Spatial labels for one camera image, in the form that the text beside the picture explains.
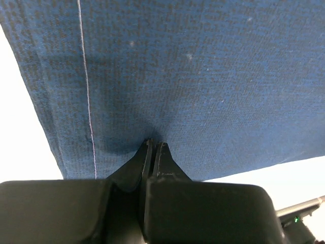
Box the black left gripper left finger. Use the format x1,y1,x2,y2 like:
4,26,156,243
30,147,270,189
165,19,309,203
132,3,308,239
1,140,152,243

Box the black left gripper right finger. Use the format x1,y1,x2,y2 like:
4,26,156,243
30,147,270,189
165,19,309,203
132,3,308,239
144,143,286,243

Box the navy blue fish placemat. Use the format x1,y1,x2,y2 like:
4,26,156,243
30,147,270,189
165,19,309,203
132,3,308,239
1,1,324,180

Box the aluminium table edge rail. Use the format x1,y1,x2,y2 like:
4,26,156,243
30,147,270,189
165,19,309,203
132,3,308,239
276,196,325,217

